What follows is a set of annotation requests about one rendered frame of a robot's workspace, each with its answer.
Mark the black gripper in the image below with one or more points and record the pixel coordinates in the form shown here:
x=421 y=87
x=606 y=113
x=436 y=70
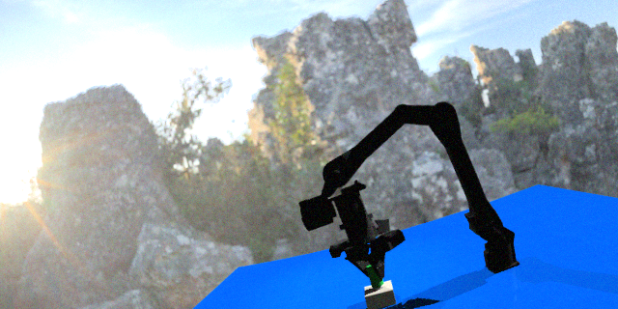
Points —
x=359 y=233

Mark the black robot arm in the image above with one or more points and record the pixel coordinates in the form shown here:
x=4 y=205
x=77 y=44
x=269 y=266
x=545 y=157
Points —
x=499 y=253

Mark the white rectangular block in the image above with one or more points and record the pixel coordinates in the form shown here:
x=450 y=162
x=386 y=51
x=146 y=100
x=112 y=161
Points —
x=380 y=298

